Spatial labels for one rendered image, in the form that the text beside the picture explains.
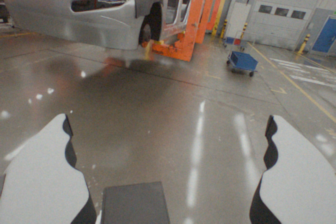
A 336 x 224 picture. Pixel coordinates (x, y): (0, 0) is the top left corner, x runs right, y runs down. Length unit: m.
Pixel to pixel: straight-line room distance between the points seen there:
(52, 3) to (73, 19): 0.24
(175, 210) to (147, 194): 0.42
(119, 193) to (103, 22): 1.56
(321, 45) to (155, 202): 13.44
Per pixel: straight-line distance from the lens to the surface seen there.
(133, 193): 1.13
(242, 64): 4.75
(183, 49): 2.92
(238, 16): 10.74
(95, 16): 2.01
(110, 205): 1.10
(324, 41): 13.94
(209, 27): 8.98
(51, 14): 2.23
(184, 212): 1.51
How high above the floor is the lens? 1.30
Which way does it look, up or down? 28 degrees down
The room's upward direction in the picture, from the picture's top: 10 degrees clockwise
